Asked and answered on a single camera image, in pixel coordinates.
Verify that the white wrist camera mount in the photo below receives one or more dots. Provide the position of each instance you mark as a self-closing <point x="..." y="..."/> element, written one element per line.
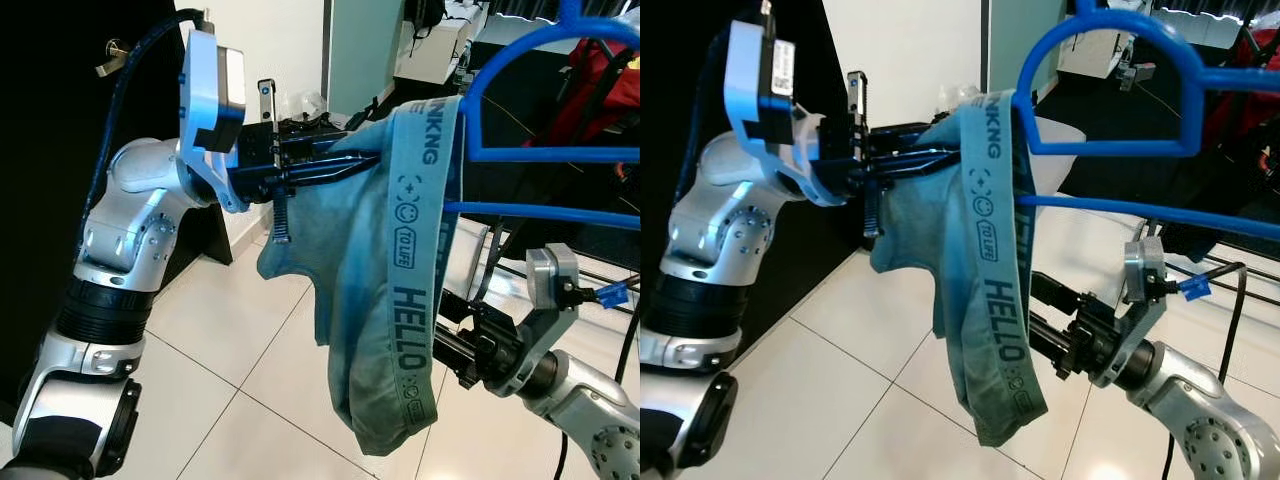
<point x="745" y="80"/>
<point x="550" y="275"/>
<point x="1140" y="270"/>
<point x="200" y="90"/>

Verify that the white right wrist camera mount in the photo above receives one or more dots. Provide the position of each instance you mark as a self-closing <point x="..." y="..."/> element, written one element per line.
<point x="550" y="275"/>
<point x="1140" y="270"/>

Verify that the red flag yellow star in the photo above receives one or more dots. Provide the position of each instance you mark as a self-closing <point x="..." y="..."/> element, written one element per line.
<point x="1255" y="110"/>
<point x="620" y="100"/>

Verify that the white desk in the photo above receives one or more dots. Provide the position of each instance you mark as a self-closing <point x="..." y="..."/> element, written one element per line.
<point x="430" y="60"/>
<point x="1085" y="55"/>

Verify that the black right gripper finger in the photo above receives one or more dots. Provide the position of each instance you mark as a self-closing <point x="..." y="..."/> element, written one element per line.
<point x="1058" y="292"/>
<point x="1052" y="336"/>
<point x="455" y="350"/>
<point x="465" y="308"/>

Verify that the blue plastic clothes hanger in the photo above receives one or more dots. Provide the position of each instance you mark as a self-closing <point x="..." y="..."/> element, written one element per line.
<point x="550" y="155"/>
<point x="1100" y="148"/>

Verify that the grey green underwear printed waistband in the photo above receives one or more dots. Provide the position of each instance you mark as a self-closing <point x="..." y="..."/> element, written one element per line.
<point x="350" y="300"/>
<point x="950" y="300"/>

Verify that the black backpack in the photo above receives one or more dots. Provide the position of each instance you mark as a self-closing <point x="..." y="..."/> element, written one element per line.
<point x="425" y="12"/>

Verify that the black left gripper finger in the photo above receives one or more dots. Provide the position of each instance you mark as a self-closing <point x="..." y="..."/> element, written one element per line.
<point x="900" y="170"/>
<point x="900" y="140"/>
<point x="320" y="172"/>
<point x="315" y="137"/>

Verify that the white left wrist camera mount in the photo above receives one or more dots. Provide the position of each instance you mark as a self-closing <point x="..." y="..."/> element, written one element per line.
<point x="200" y="90"/>
<point x="745" y="80"/>

